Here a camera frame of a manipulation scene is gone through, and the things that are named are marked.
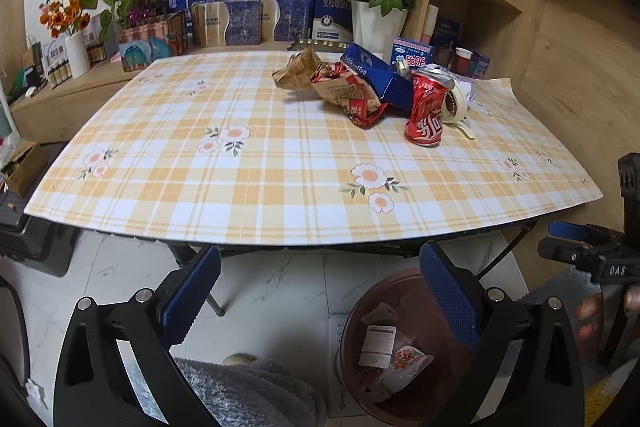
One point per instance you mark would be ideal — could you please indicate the white power strip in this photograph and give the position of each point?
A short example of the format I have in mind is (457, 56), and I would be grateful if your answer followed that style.
(337, 357)

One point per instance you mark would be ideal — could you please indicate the grey fluffy robe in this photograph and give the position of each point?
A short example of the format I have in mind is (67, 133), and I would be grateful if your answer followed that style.
(250, 394)

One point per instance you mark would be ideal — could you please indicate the dark blue box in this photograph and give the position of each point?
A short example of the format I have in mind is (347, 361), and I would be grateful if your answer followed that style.
(447, 34)

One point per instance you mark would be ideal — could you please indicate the brown plastic waste bin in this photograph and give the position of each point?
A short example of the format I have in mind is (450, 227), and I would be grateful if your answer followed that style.
(400, 292)

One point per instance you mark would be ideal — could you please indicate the cream masking tape roll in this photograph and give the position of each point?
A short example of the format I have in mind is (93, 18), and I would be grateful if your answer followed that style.
(452, 107)

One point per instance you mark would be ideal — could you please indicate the white flower pot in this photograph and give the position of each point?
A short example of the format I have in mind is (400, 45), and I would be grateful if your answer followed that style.
(377, 32)

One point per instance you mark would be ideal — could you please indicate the small blue box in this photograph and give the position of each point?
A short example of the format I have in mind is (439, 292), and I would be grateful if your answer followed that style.
(481, 64)

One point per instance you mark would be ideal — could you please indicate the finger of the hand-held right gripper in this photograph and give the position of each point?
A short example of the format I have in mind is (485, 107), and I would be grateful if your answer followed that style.
(575, 230)
(600, 264)

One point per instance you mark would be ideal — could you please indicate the white ribbed vase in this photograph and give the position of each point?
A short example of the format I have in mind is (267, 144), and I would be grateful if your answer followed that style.
(78, 54)

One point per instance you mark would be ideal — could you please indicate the white crumpled tissue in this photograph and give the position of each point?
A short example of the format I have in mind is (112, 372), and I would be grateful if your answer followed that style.
(467, 87)

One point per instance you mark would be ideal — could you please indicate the orange artificial flowers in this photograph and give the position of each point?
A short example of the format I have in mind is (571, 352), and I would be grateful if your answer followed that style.
(65, 14)

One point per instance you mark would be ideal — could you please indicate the blue box white emblem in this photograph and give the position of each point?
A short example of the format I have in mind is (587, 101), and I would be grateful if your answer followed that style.
(330, 17)

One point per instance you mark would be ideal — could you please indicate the red soda can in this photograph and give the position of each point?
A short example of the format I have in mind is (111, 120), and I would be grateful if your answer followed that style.
(425, 107)

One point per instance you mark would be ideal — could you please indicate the red snack wrapper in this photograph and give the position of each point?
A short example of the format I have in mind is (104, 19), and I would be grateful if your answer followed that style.
(360, 112)

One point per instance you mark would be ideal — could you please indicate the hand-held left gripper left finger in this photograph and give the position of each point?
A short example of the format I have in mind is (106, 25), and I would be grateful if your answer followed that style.
(190, 292)

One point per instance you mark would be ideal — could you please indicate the blue cardboard carton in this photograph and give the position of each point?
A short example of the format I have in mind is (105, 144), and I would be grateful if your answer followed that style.
(385, 82)

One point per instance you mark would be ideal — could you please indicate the small brown bottle set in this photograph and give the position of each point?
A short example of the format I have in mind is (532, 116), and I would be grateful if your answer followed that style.
(56, 72)

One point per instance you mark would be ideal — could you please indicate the brown paper wrapper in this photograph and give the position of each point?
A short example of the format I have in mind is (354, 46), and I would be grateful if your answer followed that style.
(295, 72)

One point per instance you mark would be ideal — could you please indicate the plaid floral tablecloth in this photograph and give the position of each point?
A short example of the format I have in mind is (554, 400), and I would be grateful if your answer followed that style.
(250, 187)

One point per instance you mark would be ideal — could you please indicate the white paper label card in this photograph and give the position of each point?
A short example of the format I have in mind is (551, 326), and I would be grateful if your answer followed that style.
(377, 347)

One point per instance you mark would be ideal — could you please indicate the gold scalloped tray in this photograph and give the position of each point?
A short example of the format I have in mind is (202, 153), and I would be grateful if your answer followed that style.
(320, 44)

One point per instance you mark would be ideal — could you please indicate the person's right hand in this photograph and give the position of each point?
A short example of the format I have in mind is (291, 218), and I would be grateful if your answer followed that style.
(591, 319)

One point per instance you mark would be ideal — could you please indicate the red paper cup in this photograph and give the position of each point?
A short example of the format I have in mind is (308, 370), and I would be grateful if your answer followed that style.
(462, 61)

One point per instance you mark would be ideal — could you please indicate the black plastic case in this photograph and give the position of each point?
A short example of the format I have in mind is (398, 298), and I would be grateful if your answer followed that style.
(35, 237)

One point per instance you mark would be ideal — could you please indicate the floral paper wrapper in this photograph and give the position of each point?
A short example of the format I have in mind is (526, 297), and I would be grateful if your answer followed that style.
(407, 367)

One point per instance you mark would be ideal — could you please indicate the beige slipper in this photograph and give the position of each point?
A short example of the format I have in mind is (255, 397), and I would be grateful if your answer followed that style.
(240, 359)

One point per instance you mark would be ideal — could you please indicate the blue white medicine box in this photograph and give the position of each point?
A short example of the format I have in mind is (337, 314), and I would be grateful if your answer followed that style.
(412, 52)

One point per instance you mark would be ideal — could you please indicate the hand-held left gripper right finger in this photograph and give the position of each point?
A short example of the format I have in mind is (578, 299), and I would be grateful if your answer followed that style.
(447, 287)

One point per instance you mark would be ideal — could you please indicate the open cardboard box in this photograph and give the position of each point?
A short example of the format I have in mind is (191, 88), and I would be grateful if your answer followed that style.
(22, 169)

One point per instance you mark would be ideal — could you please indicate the gold blue gift box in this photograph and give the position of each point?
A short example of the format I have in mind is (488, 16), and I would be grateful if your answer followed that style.
(285, 19)
(227, 24)

